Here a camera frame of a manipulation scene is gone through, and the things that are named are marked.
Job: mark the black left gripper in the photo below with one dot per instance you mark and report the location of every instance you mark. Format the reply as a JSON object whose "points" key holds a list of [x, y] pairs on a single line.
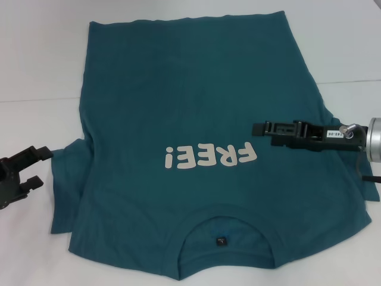
{"points": [[10, 181]]}

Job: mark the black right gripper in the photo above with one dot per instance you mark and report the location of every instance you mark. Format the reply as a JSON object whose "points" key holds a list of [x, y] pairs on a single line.
{"points": [[327, 141]]}

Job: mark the teal t-shirt with FREE print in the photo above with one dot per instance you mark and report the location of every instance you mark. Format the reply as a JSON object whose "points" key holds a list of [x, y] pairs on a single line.
{"points": [[178, 89]]}

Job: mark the silver plug on right gripper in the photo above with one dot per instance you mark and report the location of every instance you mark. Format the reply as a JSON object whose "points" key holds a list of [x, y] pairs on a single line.
{"points": [[346, 128]]}

